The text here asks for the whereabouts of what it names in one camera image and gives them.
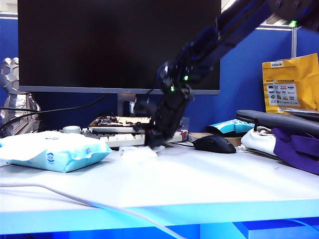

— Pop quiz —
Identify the yellow padded envelope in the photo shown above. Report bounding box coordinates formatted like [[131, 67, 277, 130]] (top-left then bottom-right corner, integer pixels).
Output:
[[261, 52, 319, 115]]

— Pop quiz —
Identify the golden foil cherry tray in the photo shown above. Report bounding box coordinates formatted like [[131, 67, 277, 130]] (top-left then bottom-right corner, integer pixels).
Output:
[[88, 116, 156, 134]]

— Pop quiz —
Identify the black monitor cable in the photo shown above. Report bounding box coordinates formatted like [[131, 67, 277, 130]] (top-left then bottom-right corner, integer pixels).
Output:
[[0, 94, 108, 137]]

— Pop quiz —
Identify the white and grey keyboard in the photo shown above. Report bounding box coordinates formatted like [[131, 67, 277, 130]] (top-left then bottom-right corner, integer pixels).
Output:
[[59, 126, 183, 148]]

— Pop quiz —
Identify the white bag with purple straps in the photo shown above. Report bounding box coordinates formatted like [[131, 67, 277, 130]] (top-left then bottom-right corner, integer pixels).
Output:
[[240, 125, 319, 175]]

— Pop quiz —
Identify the thick white cable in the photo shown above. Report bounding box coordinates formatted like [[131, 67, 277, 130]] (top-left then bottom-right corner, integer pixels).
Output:
[[0, 183, 188, 239]]

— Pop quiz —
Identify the clear glass with red print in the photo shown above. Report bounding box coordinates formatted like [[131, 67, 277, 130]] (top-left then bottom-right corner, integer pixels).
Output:
[[177, 116, 190, 141]]

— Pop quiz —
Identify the grey fabric laptop sleeve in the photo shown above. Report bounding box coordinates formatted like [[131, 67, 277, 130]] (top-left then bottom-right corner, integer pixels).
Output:
[[235, 109, 319, 138]]

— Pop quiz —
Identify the silver faceted figurine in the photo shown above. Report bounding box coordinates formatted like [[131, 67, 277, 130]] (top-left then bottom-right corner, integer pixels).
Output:
[[0, 57, 42, 137]]

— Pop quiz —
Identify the teal snack packet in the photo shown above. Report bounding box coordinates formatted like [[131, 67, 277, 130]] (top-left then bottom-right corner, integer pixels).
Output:
[[208, 119, 255, 134]]

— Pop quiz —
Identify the brown cardboard box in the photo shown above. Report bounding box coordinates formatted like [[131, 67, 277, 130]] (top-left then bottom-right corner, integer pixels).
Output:
[[186, 131, 242, 146]]

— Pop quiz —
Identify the white wet wipe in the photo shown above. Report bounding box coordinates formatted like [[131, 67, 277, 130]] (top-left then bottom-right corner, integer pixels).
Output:
[[119, 145, 159, 160]]

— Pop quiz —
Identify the black computer monitor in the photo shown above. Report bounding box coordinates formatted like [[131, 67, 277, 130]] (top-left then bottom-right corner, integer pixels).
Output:
[[17, 0, 222, 118]]

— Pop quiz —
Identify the black computer mouse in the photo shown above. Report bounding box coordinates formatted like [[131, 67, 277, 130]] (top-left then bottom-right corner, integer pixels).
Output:
[[193, 135, 237, 154]]

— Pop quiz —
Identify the clear tape roll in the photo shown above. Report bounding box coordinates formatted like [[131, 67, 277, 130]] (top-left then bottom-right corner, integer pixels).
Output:
[[62, 125, 82, 134]]

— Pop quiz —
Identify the blue wet wipes pack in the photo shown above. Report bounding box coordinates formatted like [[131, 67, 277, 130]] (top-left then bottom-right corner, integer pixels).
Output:
[[0, 131, 113, 173]]

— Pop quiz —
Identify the black power cable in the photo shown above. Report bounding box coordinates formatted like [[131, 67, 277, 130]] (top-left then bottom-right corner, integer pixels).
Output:
[[0, 107, 40, 113]]

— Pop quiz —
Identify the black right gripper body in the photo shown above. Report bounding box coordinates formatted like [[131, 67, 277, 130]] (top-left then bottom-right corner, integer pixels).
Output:
[[151, 84, 195, 140]]

